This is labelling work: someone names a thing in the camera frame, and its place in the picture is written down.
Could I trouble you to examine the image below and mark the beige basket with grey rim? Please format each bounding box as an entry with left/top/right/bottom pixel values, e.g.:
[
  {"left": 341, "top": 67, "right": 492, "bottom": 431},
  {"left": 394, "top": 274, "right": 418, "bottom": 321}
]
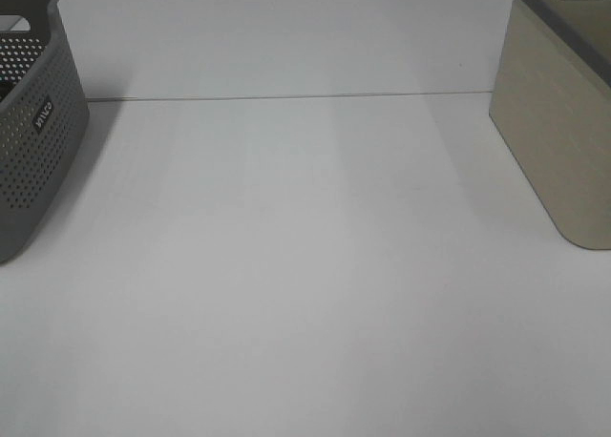
[{"left": 490, "top": 0, "right": 610, "bottom": 250}]

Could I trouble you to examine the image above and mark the grey perforated plastic basket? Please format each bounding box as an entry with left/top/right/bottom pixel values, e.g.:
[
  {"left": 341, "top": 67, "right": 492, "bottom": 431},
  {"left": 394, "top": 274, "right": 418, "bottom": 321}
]
[{"left": 1, "top": 0, "right": 90, "bottom": 262}]

